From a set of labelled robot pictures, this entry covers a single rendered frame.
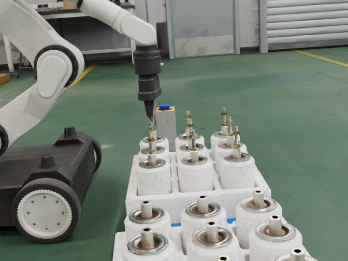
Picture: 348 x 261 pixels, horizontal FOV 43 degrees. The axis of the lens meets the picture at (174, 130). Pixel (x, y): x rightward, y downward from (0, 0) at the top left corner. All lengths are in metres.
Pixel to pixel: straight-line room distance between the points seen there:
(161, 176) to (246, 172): 0.23
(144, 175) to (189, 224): 0.32
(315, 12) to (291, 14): 0.33
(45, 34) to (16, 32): 0.09
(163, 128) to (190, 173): 0.42
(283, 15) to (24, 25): 5.22
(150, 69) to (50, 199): 0.49
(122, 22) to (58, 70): 0.27
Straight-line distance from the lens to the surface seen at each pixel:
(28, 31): 1.50
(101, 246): 1.35
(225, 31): 6.33
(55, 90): 1.45
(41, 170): 1.41
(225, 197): 1.19
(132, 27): 1.33
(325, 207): 1.54
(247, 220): 0.92
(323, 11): 6.61
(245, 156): 1.23
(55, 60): 1.44
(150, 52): 1.35
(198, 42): 6.29
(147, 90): 1.36
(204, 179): 1.20
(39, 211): 1.39
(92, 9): 1.36
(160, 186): 1.20
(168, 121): 1.57
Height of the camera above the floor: 0.66
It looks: 15 degrees down
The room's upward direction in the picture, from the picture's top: 4 degrees counter-clockwise
